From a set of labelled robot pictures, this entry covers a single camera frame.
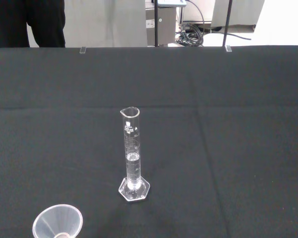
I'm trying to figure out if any black bench cloth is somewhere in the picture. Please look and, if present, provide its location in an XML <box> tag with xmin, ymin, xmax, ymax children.
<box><xmin>0</xmin><ymin>45</ymin><xmax>298</xmax><ymax>238</ymax></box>

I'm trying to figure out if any grey cabinet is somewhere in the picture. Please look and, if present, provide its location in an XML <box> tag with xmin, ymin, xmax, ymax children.
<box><xmin>145</xmin><ymin>6</ymin><xmax>177</xmax><ymax>47</ymax></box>

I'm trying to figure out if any clear plastic funnel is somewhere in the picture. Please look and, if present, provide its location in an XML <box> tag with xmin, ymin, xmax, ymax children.
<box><xmin>31</xmin><ymin>204</ymin><xmax>84</xmax><ymax>238</ymax></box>

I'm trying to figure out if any person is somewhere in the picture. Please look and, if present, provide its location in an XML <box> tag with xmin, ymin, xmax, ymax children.
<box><xmin>0</xmin><ymin>0</ymin><xmax>66</xmax><ymax>49</ymax></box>

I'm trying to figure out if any black cable bundle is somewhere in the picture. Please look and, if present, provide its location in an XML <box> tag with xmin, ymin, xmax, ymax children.
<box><xmin>175</xmin><ymin>22</ymin><xmax>252</xmax><ymax>47</ymax></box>

